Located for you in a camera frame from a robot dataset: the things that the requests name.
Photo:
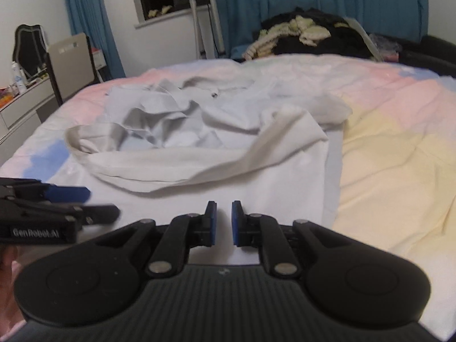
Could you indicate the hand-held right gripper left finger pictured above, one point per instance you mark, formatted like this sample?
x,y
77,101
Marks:
x,y
211,224

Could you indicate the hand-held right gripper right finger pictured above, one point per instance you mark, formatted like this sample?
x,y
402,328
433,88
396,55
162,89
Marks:
x,y
237,224

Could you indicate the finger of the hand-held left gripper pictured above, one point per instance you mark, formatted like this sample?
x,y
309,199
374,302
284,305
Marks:
x,y
67,194
99,214

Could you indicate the white t-shirt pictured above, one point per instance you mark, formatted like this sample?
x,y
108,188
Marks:
x,y
213,128

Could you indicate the pile of black clothes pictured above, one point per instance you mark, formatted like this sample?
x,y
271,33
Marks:
x,y
342,41

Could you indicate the person's left hand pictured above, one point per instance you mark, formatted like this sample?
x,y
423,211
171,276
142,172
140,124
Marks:
x,y
7,281

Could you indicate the white dressing table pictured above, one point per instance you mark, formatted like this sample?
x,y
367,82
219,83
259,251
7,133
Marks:
x,y
25,103

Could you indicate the small orange item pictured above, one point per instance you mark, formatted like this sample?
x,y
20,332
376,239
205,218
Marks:
x,y
4,98

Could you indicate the white spray bottle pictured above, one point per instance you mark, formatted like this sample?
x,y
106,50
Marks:
x,y
19,82

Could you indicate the wavy-edged mirror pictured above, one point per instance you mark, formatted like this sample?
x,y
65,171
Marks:
x,y
28,50

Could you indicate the bed with pastel sheet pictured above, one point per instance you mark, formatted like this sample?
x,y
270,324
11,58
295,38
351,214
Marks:
x,y
392,149

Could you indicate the narrow blue curtain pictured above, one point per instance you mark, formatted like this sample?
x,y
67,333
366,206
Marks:
x,y
89,17

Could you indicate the cream fuzzy garment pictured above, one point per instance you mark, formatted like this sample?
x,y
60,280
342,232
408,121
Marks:
x,y
267,42

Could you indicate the garment steamer stand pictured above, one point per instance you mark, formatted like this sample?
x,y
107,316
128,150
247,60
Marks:
x,y
216,25

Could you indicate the white window sill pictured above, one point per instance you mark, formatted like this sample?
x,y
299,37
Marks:
x,y
167,19

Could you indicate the pink cloth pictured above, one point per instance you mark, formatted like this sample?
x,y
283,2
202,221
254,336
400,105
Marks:
x,y
391,58

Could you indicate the sheer grey cloth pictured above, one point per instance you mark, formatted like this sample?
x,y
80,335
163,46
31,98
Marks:
x,y
383,44

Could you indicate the wide blue curtain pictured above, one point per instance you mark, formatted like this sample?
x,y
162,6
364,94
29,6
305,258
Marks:
x,y
356,0

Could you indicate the black sofa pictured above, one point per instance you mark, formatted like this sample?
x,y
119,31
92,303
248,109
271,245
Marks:
x,y
438,53

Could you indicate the white chair with black frame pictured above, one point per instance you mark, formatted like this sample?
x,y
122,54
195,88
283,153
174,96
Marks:
x,y
69,64

